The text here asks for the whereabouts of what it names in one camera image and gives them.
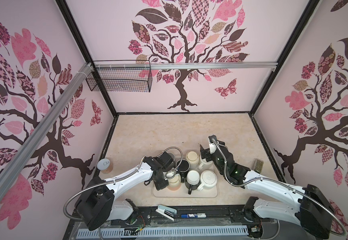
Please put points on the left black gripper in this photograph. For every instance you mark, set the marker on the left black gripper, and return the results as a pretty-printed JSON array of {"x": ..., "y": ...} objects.
[{"x": 163, "y": 184}]

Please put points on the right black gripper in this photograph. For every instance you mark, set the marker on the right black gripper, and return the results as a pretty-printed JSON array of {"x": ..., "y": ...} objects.
[{"x": 205, "y": 153}]

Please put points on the peach orange mug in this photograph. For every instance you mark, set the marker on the peach orange mug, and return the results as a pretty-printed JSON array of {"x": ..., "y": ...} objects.
[{"x": 174, "y": 180}]

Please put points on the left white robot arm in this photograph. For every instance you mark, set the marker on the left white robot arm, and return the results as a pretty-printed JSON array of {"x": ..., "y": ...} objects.
[{"x": 99, "y": 202}]

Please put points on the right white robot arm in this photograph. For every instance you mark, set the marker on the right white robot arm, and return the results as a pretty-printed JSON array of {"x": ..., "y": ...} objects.
[{"x": 303, "y": 206}]

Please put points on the cream mug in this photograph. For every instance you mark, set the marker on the cream mug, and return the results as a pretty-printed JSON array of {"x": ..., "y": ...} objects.
[{"x": 193, "y": 159}]

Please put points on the white ribbed mug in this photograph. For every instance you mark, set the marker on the white ribbed mug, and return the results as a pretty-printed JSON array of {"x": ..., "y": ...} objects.
[{"x": 208, "y": 180}]

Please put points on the black and white mug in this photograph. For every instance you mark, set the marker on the black and white mug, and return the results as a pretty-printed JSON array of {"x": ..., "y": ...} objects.
[{"x": 192, "y": 181}]

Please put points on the clear plastic tray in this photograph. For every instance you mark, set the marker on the clear plastic tray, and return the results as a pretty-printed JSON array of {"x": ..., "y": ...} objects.
[{"x": 182, "y": 192}]

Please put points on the white stapler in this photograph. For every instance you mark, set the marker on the white stapler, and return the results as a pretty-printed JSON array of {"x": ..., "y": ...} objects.
[{"x": 166, "y": 212}]

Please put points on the orange can white lid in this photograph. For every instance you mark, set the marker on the orange can white lid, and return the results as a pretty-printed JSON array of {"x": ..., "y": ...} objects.
[{"x": 105, "y": 166}]

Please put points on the green spice jar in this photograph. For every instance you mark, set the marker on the green spice jar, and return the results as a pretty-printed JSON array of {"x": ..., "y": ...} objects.
[{"x": 258, "y": 166}]

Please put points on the blue white marker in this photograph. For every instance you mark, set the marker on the blue white marker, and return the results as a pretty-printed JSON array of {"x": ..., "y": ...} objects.
[{"x": 197, "y": 216}]

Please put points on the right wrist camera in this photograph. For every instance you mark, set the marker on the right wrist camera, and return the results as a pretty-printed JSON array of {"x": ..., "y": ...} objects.
[{"x": 212, "y": 144}]

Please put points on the white slotted cable duct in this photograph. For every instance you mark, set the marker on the white slotted cable duct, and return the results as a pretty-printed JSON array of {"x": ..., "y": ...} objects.
[{"x": 162, "y": 232}]

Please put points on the black wire basket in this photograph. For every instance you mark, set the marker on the black wire basket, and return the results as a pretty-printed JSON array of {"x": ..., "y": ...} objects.
[{"x": 121, "y": 76}]

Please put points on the left aluminium rail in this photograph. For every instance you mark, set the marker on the left aluminium rail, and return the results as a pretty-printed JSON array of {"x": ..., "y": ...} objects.
[{"x": 25, "y": 152}]

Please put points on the aluminium rail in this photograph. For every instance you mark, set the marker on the aluminium rail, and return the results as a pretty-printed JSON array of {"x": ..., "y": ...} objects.
[
  {"x": 185, "y": 66},
  {"x": 25, "y": 152}
]

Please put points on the back aluminium rail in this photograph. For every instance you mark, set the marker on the back aluminium rail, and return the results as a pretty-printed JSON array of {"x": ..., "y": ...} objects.
[{"x": 185, "y": 66}]

